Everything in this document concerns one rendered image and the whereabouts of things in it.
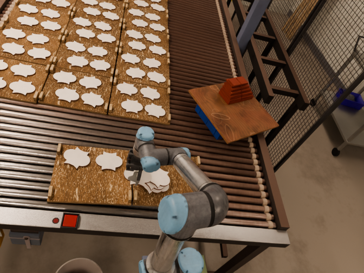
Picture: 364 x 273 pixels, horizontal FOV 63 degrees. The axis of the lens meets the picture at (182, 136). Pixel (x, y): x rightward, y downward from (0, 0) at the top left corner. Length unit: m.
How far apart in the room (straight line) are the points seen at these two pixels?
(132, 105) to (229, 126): 0.67
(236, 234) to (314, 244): 1.62
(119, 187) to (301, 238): 2.06
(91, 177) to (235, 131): 0.96
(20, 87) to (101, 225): 1.01
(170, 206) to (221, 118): 1.23
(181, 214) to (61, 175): 0.93
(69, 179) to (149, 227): 0.49
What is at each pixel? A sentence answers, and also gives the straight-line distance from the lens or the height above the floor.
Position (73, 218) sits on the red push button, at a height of 0.93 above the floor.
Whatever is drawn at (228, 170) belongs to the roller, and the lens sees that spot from 1.96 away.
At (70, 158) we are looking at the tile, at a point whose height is 0.95.
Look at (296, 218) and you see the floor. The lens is 3.31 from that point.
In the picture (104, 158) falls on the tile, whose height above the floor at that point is 0.95.
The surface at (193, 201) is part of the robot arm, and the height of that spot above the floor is 1.60.
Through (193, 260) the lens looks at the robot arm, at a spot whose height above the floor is 1.19.
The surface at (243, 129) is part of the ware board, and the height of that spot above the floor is 1.04.
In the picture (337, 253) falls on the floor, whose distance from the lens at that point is 3.42.
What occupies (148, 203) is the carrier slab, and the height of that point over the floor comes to 0.94.
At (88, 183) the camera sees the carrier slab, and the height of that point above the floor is 0.94.
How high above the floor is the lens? 2.38
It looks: 47 degrees down
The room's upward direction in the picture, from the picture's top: 24 degrees clockwise
